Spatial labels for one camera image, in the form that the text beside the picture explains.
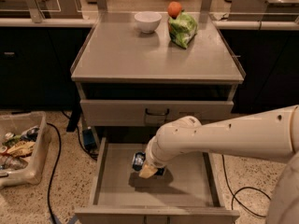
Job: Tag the blue pepsi can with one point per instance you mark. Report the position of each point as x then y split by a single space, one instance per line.
138 161

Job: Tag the blue power adapter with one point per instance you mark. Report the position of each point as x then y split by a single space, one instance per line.
88 139

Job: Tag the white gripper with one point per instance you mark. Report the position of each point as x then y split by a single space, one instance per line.
151 158

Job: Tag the orange fruit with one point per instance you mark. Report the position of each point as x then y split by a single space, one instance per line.
174 8

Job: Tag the white ceramic bowl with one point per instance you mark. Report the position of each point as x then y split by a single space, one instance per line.
147 21

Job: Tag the open middle drawer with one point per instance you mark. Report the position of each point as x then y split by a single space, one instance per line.
187 193

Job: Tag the closed top drawer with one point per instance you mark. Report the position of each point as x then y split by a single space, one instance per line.
150 113

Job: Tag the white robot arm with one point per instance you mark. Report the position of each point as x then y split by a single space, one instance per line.
271 135

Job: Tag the grey drawer cabinet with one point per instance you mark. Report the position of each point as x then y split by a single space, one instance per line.
118 62

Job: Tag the snack items in bin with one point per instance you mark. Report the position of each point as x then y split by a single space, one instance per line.
16 148

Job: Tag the green chip bag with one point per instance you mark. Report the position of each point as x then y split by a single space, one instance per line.
182 29

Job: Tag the clear plastic bin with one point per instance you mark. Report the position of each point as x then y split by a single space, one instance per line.
17 124

